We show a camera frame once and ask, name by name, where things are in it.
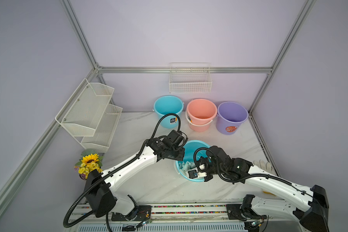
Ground teal bucket being wiped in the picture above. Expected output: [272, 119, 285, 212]
[175, 140, 210, 182]

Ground mint green microfibre cloth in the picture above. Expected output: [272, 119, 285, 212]
[178, 161, 196, 175]

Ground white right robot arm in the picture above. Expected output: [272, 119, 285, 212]
[189, 146, 329, 232]

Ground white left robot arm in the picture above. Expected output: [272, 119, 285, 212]
[85, 130, 188, 220]

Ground teal bucket at back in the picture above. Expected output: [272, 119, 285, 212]
[153, 95, 184, 129]

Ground pink plastic bucket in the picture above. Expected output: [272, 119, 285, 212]
[186, 99, 218, 132]

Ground purple plastic bucket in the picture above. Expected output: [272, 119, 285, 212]
[216, 101, 248, 135]

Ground white work glove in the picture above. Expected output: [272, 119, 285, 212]
[253, 160, 276, 175]

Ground sunflower bouquet in vase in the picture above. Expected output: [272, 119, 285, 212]
[74, 149, 103, 180]

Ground white two-tier mesh shelf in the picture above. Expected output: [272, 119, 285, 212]
[55, 79, 123, 153]

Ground black corrugated left cable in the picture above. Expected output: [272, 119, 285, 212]
[63, 113, 182, 228]

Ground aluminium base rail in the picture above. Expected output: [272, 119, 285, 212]
[65, 200, 315, 232]

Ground white wire wall basket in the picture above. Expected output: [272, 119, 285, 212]
[169, 62, 212, 94]

